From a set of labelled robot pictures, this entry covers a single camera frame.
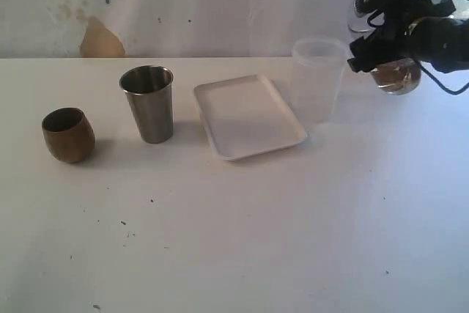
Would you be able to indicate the stainless steel tumbler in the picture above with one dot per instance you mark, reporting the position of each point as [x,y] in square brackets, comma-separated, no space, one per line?
[148,91]

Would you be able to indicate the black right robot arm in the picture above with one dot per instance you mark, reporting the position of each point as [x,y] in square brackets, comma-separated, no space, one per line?
[415,29]

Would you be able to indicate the brown wooden cup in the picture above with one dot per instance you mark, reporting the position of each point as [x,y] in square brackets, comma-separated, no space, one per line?
[68,135]

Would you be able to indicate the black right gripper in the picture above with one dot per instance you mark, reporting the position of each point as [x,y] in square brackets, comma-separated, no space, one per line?
[416,29]

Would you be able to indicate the translucent plastic container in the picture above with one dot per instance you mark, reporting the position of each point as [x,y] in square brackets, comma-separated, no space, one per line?
[317,71]

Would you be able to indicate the clear shaker cup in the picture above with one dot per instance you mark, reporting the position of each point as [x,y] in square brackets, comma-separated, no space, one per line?
[397,80]

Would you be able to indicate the white rectangular tray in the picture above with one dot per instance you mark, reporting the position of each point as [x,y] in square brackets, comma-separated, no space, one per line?
[246,116]

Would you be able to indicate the clear dome shaker lid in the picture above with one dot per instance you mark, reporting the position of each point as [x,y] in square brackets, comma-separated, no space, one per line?
[357,25]

